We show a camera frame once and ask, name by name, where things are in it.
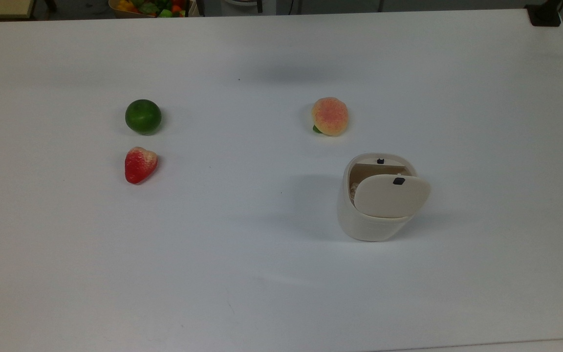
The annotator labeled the green lime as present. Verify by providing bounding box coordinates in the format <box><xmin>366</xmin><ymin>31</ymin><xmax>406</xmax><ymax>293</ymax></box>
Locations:
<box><xmin>125</xmin><ymin>99</ymin><xmax>162</xmax><ymax>136</ymax></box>

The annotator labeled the basket of toy produce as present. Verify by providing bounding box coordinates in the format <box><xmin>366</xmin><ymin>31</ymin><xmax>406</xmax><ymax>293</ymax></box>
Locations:
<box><xmin>108</xmin><ymin>0</ymin><xmax>197</xmax><ymax>19</ymax></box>

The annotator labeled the red strawberry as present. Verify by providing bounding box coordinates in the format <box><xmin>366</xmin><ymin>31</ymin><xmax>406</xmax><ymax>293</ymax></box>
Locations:
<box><xmin>124</xmin><ymin>146</ymin><xmax>159</xmax><ymax>185</ymax></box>

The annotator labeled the orange pink peach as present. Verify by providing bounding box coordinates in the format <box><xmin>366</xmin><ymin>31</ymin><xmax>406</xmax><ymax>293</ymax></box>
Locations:
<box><xmin>311</xmin><ymin>97</ymin><xmax>349</xmax><ymax>137</ymax></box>

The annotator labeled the cream garbage bin lid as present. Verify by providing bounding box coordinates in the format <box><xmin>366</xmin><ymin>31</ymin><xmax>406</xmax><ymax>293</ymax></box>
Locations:
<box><xmin>357</xmin><ymin>174</ymin><xmax>432</xmax><ymax>219</ymax></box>

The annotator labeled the black table clamp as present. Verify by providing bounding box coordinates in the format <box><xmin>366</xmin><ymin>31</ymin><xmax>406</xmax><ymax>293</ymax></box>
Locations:
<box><xmin>525</xmin><ymin>0</ymin><xmax>563</xmax><ymax>27</ymax></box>

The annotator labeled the cream garbage bin body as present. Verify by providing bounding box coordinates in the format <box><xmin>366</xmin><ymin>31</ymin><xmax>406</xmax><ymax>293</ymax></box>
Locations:
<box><xmin>337</xmin><ymin>153</ymin><xmax>419</xmax><ymax>242</ymax></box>

